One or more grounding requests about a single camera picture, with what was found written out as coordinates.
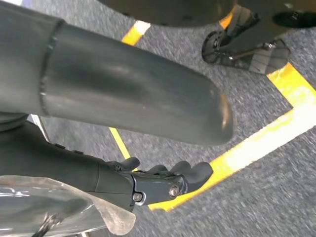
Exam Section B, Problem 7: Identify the dark robot leg shell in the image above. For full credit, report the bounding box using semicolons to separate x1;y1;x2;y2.
97;0;316;50

